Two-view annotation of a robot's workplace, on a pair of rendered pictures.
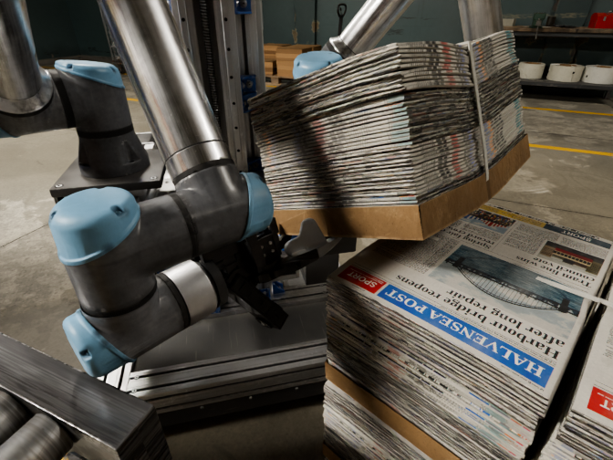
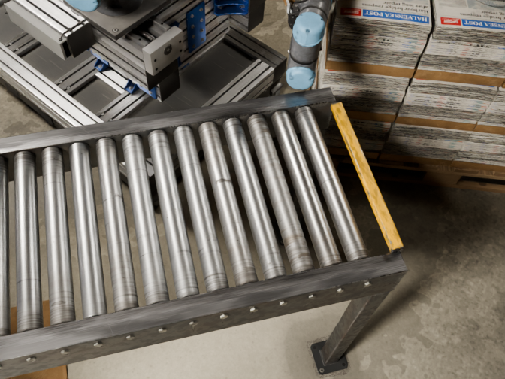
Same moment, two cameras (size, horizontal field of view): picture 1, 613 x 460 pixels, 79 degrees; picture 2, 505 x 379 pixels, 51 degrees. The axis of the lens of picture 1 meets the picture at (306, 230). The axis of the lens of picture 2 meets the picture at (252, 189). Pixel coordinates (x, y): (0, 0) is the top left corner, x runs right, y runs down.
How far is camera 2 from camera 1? 1.27 m
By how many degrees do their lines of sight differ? 39
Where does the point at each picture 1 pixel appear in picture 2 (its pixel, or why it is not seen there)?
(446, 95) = not seen: outside the picture
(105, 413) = (319, 96)
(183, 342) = not seen: hidden behind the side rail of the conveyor
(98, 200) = (312, 19)
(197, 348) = not seen: hidden behind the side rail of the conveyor
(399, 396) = (370, 56)
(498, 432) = (414, 46)
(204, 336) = (164, 108)
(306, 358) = (246, 86)
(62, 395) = (300, 100)
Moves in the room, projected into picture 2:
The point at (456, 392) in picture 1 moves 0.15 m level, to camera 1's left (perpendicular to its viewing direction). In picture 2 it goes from (398, 40) to (363, 61)
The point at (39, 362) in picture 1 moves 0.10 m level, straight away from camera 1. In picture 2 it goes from (276, 98) to (238, 94)
